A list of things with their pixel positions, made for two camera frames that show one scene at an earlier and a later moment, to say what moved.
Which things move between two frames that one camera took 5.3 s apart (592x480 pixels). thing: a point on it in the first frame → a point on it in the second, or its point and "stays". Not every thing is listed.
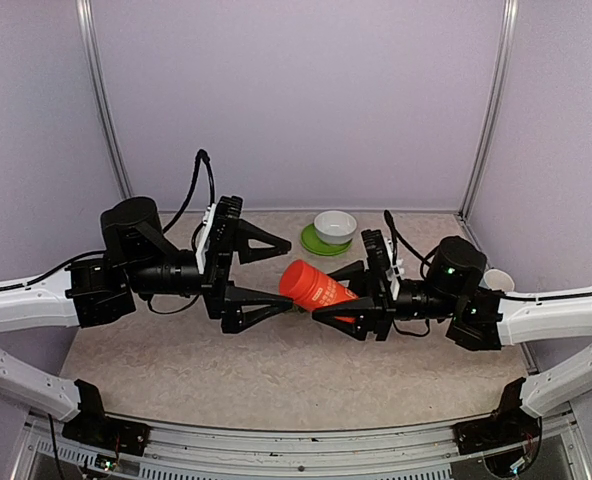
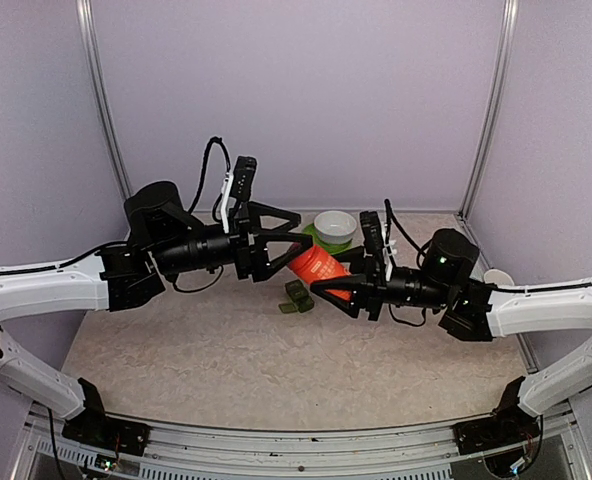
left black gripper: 222,297 → 253,261
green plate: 312,243 stays
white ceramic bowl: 335,227 stays
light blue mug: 496,279 stays
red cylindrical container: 312,291 → 316,264
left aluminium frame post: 86,13 stays
